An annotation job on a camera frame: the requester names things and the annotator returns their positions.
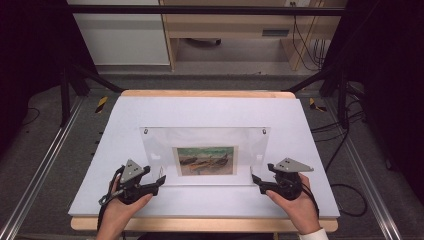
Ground painting print picture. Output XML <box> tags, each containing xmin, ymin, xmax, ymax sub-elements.
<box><xmin>172</xmin><ymin>145</ymin><xmax>239</xmax><ymax>177</ymax></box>

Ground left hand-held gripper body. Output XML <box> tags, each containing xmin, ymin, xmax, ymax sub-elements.
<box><xmin>114</xmin><ymin>158</ymin><xmax>158</xmax><ymax>206</ymax></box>

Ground clear acrylic photo frame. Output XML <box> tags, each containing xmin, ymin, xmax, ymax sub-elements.
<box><xmin>139</xmin><ymin>126</ymin><xmax>271</xmax><ymax>188</ymax></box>

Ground long black floor cable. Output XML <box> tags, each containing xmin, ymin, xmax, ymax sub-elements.
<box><xmin>310</xmin><ymin>82</ymin><xmax>368</xmax><ymax>218</ymax></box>

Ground person's right hand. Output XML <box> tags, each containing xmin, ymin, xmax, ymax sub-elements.
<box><xmin>265</xmin><ymin>172</ymin><xmax>322</xmax><ymax>236</ymax></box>

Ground left hand-held gripper cable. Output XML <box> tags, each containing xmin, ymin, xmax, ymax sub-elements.
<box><xmin>96</xmin><ymin>165</ymin><xmax>125</xmax><ymax>232</ymax></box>

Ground wooden table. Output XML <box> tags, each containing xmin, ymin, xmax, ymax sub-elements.
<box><xmin>70</xmin><ymin>89</ymin><xmax>340</xmax><ymax>234</ymax></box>

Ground person's left hand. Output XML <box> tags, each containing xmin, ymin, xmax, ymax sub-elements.
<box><xmin>96</xmin><ymin>176</ymin><xmax>154</xmax><ymax>235</ymax></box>

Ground black curtain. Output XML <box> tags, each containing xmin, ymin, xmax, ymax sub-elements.
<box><xmin>320</xmin><ymin>0</ymin><xmax>424</xmax><ymax>205</ymax></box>
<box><xmin>0</xmin><ymin>0</ymin><xmax>98</xmax><ymax>156</ymax></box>

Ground white cabinet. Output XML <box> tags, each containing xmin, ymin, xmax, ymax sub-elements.
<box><xmin>67</xmin><ymin>0</ymin><xmax>171</xmax><ymax>67</ymax></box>

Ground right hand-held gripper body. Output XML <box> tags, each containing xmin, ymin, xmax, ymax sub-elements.
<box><xmin>267</xmin><ymin>157</ymin><xmax>315</xmax><ymax>201</ymax></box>

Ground hanging black desk cables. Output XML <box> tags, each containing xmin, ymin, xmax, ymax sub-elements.
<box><xmin>291</xmin><ymin>1</ymin><xmax>330</xmax><ymax>72</ymax></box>

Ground light wooden desk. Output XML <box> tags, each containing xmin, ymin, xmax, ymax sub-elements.
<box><xmin>158</xmin><ymin>0</ymin><xmax>348</xmax><ymax>72</ymax></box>

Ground thin black floor cable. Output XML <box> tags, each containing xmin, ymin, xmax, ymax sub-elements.
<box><xmin>19</xmin><ymin>106</ymin><xmax>41</xmax><ymax>127</ymax></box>

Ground white table mat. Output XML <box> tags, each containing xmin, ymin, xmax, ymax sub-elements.
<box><xmin>67</xmin><ymin>95</ymin><xmax>341</xmax><ymax>220</ymax></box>

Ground yellow black floor tape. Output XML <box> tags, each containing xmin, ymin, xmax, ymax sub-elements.
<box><xmin>95</xmin><ymin>95</ymin><xmax>109</xmax><ymax>115</ymax></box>
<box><xmin>308</xmin><ymin>97</ymin><xmax>328</xmax><ymax>113</ymax></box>

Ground black metal stand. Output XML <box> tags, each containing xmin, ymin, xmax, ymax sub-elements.
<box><xmin>59</xmin><ymin>62</ymin><xmax>125</xmax><ymax>128</ymax></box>
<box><xmin>282</xmin><ymin>64</ymin><xmax>352</xmax><ymax>130</ymax></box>

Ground hand-held gripper cable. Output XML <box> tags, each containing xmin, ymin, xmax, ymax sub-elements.
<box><xmin>300</xmin><ymin>182</ymin><xmax>321</xmax><ymax>218</ymax></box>
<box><xmin>96</xmin><ymin>165</ymin><xmax>125</xmax><ymax>232</ymax></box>

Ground black horizontal bar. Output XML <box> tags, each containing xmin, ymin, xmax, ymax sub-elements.
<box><xmin>67</xmin><ymin>4</ymin><xmax>346</xmax><ymax>17</ymax></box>

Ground right hand-held gripper cable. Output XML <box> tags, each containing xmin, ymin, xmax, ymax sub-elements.
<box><xmin>300</xmin><ymin>182</ymin><xmax>321</xmax><ymax>218</ymax></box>

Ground aluminium floor rail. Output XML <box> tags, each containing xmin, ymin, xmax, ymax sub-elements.
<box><xmin>0</xmin><ymin>96</ymin><xmax>85</xmax><ymax>240</ymax></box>
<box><xmin>324</xmin><ymin>97</ymin><xmax>405</xmax><ymax>240</ymax></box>

